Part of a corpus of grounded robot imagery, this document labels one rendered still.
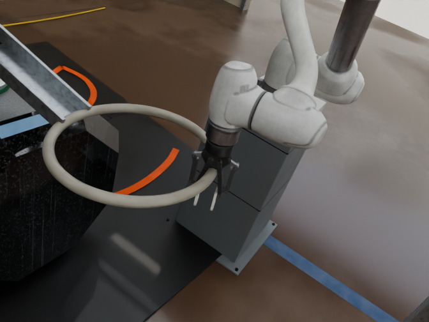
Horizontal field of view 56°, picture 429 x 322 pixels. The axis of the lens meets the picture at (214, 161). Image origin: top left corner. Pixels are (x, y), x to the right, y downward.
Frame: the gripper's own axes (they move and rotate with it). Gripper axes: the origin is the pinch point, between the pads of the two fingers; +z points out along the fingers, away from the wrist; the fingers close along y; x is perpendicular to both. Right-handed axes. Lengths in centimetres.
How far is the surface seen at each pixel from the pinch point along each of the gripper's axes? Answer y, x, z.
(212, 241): -6, -61, 75
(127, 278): 27, -25, 78
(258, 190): -19, -55, 32
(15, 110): 67, -10, -3
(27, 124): 62, -9, -1
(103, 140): 46, -33, 14
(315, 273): -64, -70, 85
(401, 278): -118, -90, 88
